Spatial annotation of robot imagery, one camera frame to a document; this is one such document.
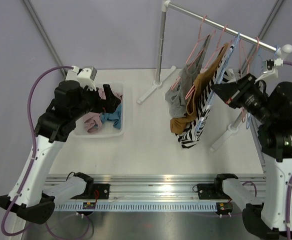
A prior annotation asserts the teal blue tank top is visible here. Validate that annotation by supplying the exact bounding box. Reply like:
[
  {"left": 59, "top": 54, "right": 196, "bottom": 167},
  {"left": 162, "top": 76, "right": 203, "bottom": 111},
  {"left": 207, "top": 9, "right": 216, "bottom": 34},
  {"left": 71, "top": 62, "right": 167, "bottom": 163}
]
[{"left": 100, "top": 104, "right": 122, "bottom": 130}]

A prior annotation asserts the grey tank top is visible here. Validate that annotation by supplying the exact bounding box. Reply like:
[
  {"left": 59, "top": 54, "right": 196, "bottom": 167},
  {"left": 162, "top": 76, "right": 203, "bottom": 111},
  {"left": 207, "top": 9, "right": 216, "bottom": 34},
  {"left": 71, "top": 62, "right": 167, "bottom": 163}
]
[{"left": 165, "top": 35, "right": 211, "bottom": 118}]

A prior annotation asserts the mustard brown tank top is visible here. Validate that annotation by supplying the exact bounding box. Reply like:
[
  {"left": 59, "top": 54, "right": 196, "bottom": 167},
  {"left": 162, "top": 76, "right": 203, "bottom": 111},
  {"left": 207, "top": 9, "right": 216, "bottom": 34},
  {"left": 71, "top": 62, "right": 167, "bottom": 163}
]
[{"left": 165, "top": 43, "right": 229, "bottom": 135}]

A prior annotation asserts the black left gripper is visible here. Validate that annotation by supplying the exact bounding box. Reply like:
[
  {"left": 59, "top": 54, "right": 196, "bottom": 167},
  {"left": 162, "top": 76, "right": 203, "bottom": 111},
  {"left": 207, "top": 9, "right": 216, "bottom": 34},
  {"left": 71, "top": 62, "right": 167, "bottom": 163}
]
[{"left": 71, "top": 82, "right": 120, "bottom": 120}]

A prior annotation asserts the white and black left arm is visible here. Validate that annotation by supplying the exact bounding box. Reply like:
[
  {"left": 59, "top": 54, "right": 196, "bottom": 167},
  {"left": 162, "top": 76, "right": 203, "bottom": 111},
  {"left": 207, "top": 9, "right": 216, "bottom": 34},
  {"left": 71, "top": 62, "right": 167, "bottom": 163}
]
[{"left": 0, "top": 80, "right": 121, "bottom": 225}]

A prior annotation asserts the aluminium mounting rail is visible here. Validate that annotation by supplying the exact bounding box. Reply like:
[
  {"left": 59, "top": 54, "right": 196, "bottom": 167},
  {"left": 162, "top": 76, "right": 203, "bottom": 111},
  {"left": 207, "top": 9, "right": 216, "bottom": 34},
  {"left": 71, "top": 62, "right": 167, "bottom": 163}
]
[{"left": 44, "top": 172, "right": 266, "bottom": 203}]

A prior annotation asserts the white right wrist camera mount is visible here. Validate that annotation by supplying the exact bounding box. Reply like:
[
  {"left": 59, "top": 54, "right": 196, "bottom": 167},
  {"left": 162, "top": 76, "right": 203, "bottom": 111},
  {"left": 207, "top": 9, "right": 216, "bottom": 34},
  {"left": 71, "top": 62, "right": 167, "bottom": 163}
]
[{"left": 255, "top": 58, "right": 283, "bottom": 82}]

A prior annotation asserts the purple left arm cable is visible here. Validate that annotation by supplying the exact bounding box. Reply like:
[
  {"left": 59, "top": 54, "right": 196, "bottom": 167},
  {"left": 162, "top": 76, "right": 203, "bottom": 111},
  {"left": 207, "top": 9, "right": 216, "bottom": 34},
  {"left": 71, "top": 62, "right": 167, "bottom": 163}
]
[{"left": 1, "top": 65, "right": 95, "bottom": 237}]

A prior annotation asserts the white slotted cable duct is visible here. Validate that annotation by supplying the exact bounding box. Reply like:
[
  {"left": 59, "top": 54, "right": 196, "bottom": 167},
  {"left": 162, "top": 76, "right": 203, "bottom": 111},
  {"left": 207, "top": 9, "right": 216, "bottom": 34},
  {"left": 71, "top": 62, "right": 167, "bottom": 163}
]
[{"left": 55, "top": 200, "right": 217, "bottom": 212}]

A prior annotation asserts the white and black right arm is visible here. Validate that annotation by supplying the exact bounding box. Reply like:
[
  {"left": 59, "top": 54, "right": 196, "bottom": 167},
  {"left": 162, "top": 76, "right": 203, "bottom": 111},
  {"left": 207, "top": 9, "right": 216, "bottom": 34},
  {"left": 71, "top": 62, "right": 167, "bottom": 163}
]
[{"left": 212, "top": 74, "right": 292, "bottom": 240}]

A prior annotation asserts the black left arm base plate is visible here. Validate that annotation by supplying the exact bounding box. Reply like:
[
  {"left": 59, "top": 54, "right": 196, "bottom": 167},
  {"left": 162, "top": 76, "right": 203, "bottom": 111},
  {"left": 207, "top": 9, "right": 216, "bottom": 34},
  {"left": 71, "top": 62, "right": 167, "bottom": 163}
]
[{"left": 84, "top": 183, "right": 110, "bottom": 200}]

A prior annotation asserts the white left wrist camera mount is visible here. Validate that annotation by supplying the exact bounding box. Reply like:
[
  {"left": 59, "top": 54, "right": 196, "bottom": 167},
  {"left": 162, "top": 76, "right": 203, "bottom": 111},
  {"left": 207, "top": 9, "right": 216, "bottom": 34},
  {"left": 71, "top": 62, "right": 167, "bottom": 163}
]
[{"left": 72, "top": 65, "right": 97, "bottom": 91}]

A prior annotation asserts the grey metal clothes rack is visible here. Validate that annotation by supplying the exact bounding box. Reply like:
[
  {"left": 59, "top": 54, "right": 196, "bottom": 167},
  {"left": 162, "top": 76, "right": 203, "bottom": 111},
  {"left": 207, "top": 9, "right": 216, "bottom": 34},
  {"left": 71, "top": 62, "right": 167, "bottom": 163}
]
[{"left": 137, "top": 0, "right": 292, "bottom": 152}]

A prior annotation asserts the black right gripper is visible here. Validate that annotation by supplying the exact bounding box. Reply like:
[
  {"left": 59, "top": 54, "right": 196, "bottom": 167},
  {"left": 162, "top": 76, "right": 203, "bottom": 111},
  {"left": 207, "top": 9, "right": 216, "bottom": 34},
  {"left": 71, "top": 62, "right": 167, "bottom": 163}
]
[{"left": 211, "top": 73, "right": 277, "bottom": 125}]

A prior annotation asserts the mauve pink tank top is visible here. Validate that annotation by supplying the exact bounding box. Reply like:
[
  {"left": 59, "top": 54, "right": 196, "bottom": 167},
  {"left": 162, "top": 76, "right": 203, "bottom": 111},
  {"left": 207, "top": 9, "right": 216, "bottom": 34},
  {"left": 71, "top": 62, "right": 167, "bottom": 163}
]
[{"left": 83, "top": 87, "right": 123, "bottom": 134}]

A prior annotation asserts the white plastic basket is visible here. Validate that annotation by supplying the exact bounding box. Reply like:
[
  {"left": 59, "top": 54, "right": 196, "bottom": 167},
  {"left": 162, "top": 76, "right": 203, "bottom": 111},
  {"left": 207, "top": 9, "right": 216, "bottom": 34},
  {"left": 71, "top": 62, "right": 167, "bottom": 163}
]
[{"left": 72, "top": 82, "right": 125, "bottom": 139}]

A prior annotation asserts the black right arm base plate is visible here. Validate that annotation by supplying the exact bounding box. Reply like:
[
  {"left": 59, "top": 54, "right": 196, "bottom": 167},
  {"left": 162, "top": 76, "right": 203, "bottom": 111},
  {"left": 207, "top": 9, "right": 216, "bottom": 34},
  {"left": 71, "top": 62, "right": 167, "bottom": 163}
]
[{"left": 193, "top": 183, "right": 229, "bottom": 200}]

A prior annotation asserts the black white striped tank top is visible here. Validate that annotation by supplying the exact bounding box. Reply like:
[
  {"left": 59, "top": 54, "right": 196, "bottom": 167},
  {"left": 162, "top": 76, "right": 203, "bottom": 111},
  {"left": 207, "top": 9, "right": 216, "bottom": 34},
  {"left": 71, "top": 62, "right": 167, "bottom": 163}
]
[{"left": 175, "top": 68, "right": 236, "bottom": 150}]

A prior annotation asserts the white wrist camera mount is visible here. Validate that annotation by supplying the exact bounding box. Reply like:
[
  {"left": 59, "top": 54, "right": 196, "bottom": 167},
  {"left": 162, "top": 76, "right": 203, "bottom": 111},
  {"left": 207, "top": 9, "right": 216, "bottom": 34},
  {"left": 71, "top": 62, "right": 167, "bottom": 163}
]
[
  {"left": 255, "top": 58, "right": 283, "bottom": 82},
  {"left": 72, "top": 65, "right": 97, "bottom": 91}
]

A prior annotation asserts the pink hanger under grey top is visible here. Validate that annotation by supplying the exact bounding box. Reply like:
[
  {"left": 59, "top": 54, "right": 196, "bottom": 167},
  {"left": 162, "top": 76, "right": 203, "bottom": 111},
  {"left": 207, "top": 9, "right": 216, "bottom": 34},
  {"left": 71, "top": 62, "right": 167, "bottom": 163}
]
[{"left": 170, "top": 14, "right": 219, "bottom": 91}]

